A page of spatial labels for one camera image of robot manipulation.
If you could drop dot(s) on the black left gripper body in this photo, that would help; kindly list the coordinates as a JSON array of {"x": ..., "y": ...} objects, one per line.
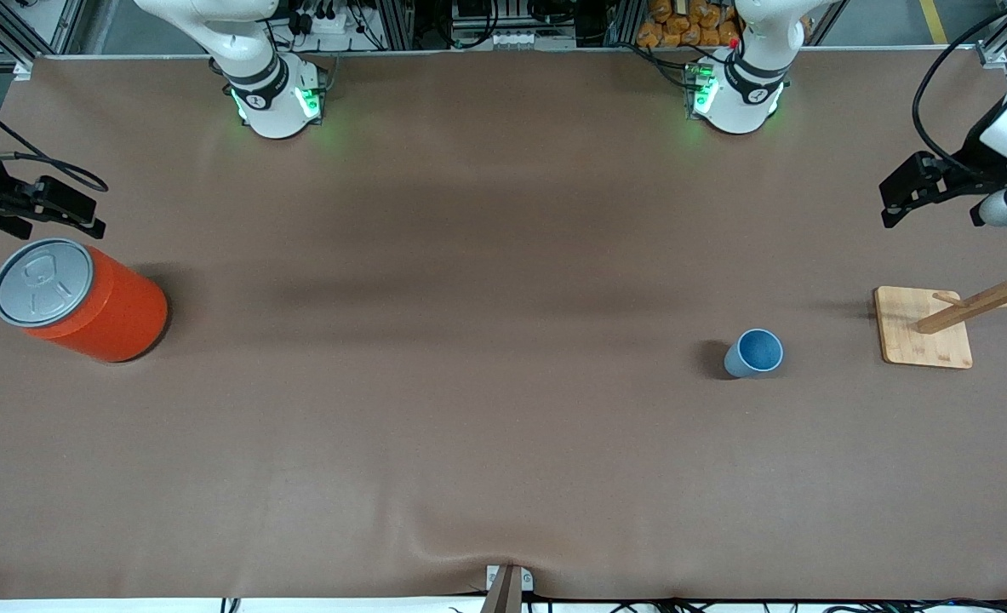
[{"x": 976, "y": 168}]

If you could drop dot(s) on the light blue plastic cup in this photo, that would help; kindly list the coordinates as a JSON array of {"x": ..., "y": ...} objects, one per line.
[{"x": 754, "y": 356}]

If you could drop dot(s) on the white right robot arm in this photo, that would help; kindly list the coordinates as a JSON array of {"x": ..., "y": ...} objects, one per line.
[{"x": 269, "y": 94}]

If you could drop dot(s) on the wooden cup rack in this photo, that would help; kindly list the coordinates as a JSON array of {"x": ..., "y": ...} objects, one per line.
[{"x": 920, "y": 336}]

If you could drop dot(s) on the orange can with grey lid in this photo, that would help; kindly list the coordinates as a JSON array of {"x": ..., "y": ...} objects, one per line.
[{"x": 86, "y": 302}]

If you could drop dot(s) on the orange snack packet pile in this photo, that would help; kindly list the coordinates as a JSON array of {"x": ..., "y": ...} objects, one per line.
[{"x": 682, "y": 30}]

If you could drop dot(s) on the white power strip with plugs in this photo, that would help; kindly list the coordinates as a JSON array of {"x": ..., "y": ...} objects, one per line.
[{"x": 333, "y": 25}]

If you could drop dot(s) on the brown table mat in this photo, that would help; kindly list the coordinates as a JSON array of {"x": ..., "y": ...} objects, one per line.
[{"x": 503, "y": 426}]

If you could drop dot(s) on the silver table corner bracket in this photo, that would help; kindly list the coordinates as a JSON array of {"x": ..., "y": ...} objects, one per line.
[
  {"x": 23, "y": 70},
  {"x": 991, "y": 55}
]

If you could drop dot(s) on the metal table clamp bracket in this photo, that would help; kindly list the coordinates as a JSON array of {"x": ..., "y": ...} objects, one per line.
[{"x": 493, "y": 579}]

